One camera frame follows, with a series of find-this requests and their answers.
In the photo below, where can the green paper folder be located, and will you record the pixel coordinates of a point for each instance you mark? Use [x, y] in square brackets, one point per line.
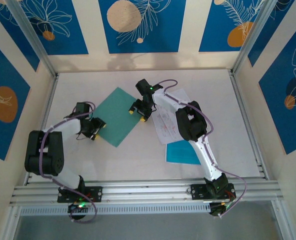
[117, 117]

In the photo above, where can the cyan paper sheet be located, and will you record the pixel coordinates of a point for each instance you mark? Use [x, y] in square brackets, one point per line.
[180, 153]

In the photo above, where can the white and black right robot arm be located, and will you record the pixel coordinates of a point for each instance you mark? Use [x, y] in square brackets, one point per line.
[205, 152]

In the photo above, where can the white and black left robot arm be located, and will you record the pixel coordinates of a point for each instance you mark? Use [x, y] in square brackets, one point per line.
[50, 155]

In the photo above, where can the aluminium side rail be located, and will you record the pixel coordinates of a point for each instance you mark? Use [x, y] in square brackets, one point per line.
[236, 87]
[44, 120]

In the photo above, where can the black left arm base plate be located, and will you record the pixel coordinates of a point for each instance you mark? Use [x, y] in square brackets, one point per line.
[95, 193]

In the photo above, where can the aluminium mounting rail beam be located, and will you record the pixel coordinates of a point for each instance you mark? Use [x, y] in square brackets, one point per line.
[147, 192]

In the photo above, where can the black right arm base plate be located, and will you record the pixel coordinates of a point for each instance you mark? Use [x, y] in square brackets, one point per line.
[197, 192]

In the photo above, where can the aluminium corner post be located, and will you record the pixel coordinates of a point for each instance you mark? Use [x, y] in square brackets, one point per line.
[252, 37]
[33, 37]

